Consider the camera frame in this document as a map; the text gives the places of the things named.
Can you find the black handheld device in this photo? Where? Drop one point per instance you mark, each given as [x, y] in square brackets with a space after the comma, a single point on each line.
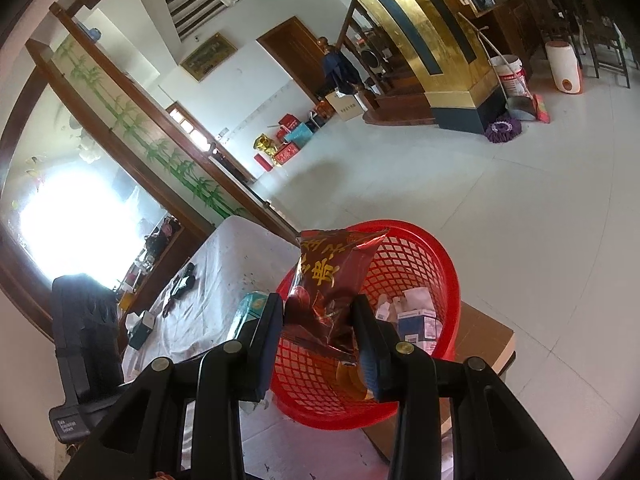
[182, 280]

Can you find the dark green tissue box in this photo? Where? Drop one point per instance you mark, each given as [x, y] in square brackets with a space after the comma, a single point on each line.
[140, 331]

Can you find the blue gift box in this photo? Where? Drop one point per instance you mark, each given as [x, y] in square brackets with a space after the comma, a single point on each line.
[301, 135]

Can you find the grey dustpan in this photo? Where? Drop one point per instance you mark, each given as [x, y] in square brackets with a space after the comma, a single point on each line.
[521, 108]

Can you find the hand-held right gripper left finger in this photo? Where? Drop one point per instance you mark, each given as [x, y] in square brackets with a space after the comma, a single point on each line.
[267, 350]

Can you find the wooden sideboard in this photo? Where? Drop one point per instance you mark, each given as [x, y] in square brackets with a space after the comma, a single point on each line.
[162, 280]

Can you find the wooden staircase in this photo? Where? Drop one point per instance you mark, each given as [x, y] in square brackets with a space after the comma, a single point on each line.
[395, 95]

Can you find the wooden chair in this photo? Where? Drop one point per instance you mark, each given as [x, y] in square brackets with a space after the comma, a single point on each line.
[605, 40]

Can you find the gold foil bag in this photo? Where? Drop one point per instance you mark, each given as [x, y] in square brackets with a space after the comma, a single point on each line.
[265, 145]

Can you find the red plastic basket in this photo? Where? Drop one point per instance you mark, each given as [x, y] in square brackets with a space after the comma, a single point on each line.
[415, 260]

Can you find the wooden door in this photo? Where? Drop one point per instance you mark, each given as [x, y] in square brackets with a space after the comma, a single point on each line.
[295, 50]

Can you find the gold pillar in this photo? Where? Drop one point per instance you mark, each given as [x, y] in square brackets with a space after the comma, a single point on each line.
[440, 35]

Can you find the brown cardboard box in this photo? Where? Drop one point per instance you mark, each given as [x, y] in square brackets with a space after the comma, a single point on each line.
[485, 340]

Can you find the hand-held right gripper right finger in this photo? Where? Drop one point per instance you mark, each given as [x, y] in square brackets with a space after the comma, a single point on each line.
[372, 365]

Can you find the dark jacket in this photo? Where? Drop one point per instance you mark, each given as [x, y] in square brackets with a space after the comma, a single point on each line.
[342, 67]

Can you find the red broom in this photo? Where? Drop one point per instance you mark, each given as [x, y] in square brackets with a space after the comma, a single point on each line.
[541, 108]

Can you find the orange cardboard box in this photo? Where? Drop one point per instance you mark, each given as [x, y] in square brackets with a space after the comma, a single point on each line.
[350, 379]

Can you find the green tissue pack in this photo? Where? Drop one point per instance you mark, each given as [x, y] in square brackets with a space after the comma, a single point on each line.
[250, 310]

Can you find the white and orange appliance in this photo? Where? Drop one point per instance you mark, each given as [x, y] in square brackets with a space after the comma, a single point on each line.
[565, 67]

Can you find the red gift box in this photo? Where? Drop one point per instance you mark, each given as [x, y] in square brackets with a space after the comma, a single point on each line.
[286, 153]
[291, 124]

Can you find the bamboo painted panel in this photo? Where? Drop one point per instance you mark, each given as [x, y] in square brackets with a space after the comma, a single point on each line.
[150, 135]

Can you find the purple mop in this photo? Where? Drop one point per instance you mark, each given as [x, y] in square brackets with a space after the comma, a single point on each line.
[502, 128]

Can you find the framed painting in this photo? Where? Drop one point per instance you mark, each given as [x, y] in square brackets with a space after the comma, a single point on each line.
[207, 56]

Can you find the white bucket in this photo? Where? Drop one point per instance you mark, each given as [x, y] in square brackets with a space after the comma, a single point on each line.
[510, 77]

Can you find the dark red snack bag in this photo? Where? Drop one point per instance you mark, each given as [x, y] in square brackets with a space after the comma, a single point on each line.
[330, 280]

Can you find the blue and white box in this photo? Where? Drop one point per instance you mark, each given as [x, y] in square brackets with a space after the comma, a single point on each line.
[420, 325]

